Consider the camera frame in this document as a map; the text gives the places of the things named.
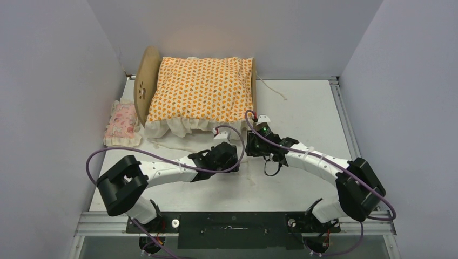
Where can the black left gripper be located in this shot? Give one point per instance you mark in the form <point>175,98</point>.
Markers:
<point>232,162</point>

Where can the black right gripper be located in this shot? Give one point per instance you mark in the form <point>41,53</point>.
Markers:
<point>251,149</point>

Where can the orange patterned bed cushion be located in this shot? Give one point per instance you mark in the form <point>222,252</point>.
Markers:
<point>200,93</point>

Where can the wooden pet bed frame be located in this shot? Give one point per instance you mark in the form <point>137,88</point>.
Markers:
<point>146,82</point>

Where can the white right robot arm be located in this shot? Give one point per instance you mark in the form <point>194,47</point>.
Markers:
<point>358,188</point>

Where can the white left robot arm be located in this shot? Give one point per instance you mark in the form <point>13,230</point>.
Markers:
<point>121,187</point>

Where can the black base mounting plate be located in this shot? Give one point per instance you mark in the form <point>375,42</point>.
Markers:
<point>240,230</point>

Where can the pink frilled small pillow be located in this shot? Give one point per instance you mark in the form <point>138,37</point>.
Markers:
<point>124,125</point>

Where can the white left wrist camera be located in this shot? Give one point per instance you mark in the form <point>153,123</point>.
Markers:
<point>221,136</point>

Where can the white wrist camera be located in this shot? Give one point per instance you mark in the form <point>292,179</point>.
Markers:
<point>261,119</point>
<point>221,136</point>

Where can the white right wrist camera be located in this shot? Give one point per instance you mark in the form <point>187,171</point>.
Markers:
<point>261,119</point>

